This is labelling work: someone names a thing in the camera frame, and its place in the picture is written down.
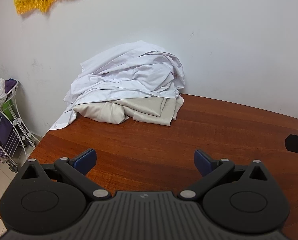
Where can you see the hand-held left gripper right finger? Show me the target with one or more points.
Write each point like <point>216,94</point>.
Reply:
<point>202,162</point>

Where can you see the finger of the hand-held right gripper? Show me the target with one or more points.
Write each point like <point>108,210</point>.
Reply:
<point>297,145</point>

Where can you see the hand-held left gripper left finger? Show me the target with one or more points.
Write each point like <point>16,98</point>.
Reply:
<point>85,161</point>

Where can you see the white collared shirt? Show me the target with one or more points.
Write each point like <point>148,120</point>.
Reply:
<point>129,80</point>

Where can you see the white metal rack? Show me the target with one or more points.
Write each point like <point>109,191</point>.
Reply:
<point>19,122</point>

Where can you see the folded beige satin cloth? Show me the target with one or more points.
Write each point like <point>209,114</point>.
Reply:
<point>144,110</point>

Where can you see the purple striped trolley bag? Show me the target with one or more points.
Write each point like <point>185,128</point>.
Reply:
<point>1,135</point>

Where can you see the green bag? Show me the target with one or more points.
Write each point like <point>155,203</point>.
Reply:
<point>10,105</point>

